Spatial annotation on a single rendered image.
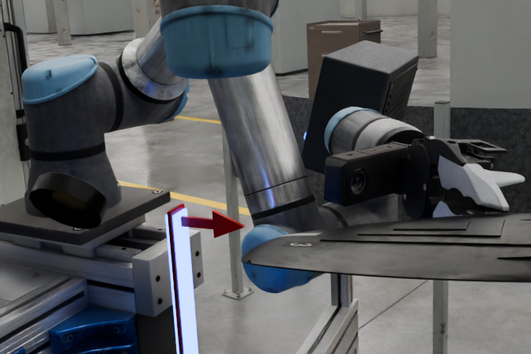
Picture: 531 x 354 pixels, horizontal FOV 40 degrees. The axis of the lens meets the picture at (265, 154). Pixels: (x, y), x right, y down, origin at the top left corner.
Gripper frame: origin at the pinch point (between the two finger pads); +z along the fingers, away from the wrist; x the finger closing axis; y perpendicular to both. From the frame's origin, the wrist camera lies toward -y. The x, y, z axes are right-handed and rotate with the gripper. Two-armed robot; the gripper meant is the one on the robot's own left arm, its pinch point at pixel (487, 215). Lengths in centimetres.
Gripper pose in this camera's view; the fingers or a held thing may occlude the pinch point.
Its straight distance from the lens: 61.4
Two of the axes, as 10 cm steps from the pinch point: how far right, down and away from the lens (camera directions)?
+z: 2.6, 2.2, -9.4
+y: 9.6, -0.1, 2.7
